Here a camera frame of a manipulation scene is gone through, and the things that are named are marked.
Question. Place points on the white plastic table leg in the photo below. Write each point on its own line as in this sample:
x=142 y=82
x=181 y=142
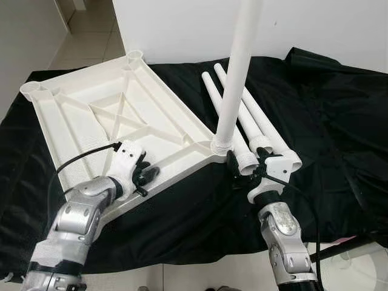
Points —
x=215 y=97
x=237 y=66
x=253 y=127
x=274 y=128

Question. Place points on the white plastic table top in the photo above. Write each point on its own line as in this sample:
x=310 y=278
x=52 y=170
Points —
x=66 y=121

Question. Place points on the black table cloth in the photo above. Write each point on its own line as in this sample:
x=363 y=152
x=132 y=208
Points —
x=339 y=151

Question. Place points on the pink plastic object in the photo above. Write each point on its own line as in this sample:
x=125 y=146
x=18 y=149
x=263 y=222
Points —
x=342 y=240

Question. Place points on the grey right robot foot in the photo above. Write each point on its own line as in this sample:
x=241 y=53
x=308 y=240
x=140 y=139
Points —
x=219 y=289

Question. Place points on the black metal bar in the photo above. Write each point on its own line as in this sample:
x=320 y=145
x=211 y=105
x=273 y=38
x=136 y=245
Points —
x=345 y=248

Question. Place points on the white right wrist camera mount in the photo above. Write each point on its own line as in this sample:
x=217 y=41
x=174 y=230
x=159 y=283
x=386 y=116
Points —
x=276 y=170

